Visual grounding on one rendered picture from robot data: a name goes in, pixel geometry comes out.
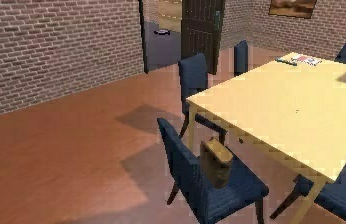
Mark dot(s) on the brown paper bag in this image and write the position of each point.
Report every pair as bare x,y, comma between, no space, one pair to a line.
216,163

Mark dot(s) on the round dark robot vacuum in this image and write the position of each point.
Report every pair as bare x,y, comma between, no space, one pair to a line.
162,32

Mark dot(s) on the dark brown room door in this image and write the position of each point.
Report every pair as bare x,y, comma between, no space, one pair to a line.
199,31

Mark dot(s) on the pale yellow dining table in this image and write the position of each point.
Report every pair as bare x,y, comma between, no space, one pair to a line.
281,106

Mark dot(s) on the dark remote control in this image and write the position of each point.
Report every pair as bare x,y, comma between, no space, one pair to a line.
286,61

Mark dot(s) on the red and white magazine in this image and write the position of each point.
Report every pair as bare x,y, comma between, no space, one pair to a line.
306,59

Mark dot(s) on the framed brown wall picture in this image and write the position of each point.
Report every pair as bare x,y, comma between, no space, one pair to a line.
292,7

